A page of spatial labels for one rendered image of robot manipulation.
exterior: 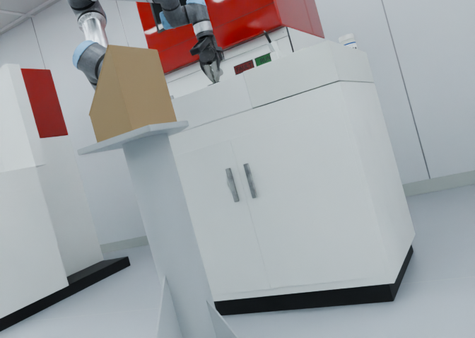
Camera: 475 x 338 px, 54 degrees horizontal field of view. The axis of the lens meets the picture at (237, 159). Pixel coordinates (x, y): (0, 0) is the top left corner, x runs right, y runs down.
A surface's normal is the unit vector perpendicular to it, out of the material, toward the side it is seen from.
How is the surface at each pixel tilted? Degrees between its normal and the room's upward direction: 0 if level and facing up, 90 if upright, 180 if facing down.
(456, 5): 90
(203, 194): 90
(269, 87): 90
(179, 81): 90
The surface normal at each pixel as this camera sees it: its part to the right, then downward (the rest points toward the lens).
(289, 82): -0.46, 0.14
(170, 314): 0.85, -0.22
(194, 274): 0.55, -0.15
